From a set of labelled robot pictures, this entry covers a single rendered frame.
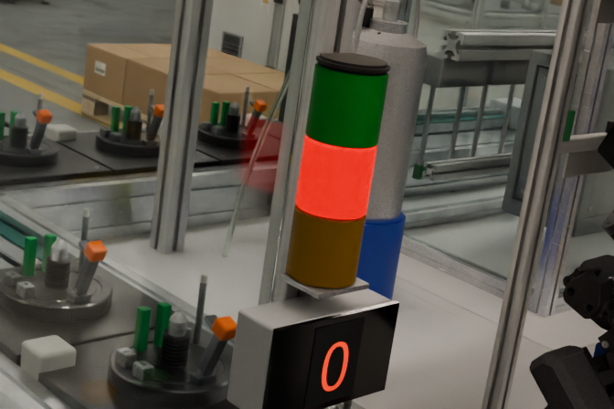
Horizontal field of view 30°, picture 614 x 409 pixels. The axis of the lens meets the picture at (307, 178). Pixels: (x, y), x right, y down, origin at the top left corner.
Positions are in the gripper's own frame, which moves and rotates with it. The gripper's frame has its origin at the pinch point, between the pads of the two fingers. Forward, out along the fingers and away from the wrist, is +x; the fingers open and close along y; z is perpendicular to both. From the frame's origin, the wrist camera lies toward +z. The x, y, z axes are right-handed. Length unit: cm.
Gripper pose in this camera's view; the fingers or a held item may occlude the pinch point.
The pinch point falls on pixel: (578, 398)
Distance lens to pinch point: 92.3
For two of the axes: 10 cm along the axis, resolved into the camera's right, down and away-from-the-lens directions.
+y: -7.2, 0.8, -6.9
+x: -5.6, 5.3, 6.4
